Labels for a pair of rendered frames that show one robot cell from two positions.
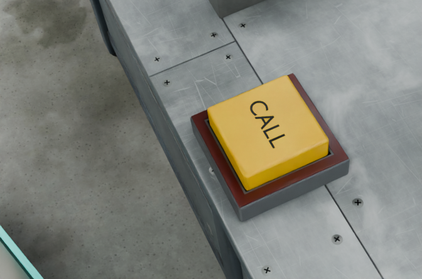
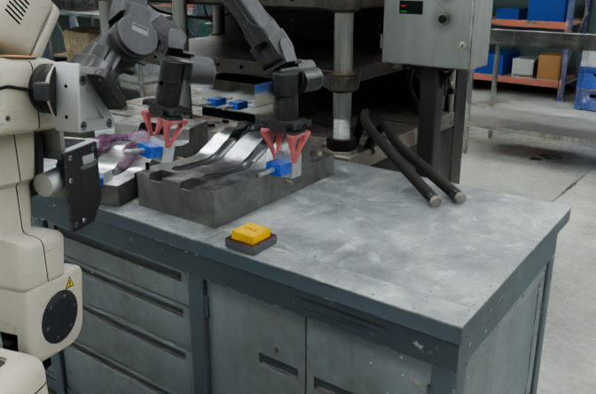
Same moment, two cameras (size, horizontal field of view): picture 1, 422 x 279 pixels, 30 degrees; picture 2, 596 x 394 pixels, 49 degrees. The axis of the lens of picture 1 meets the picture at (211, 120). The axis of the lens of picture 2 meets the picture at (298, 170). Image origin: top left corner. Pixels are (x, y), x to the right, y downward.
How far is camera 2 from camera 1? 106 cm
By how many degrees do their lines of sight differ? 48
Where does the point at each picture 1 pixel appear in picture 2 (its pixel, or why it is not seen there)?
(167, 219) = not seen: outside the picture
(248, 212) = (255, 249)
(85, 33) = not seen: outside the picture
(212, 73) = (221, 237)
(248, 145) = (248, 232)
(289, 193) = (264, 245)
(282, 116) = (254, 227)
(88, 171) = not seen: outside the picture
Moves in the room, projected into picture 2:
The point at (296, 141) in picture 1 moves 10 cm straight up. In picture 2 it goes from (262, 229) to (261, 185)
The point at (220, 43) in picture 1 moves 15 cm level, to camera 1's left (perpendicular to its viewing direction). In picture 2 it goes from (219, 232) to (159, 249)
